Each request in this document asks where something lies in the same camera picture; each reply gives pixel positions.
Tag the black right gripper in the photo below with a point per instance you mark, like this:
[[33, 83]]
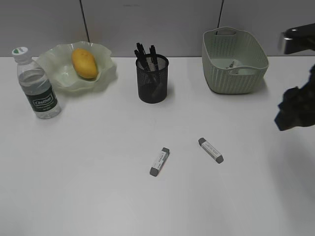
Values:
[[297, 108]]

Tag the white waste paper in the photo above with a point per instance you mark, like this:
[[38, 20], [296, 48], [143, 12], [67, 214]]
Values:
[[233, 67]]

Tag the grey white eraser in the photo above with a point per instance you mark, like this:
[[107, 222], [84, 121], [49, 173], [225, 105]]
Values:
[[159, 162], [215, 154], [158, 91]]

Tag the black marker pen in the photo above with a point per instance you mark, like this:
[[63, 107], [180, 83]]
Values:
[[154, 60], [141, 51], [142, 59]]

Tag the yellow mango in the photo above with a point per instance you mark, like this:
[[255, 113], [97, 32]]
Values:
[[84, 63]]

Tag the clear plastic water bottle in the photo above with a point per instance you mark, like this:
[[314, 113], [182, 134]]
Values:
[[35, 84]]

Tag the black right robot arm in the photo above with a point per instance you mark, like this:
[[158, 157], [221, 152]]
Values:
[[298, 39]]

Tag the pale green woven basket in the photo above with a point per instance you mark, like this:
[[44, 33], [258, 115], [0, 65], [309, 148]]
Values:
[[223, 45]]

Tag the black mesh pen holder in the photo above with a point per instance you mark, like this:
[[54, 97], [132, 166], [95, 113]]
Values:
[[144, 92]]

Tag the pale green wavy plate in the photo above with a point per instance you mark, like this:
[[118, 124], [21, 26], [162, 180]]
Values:
[[60, 71]]

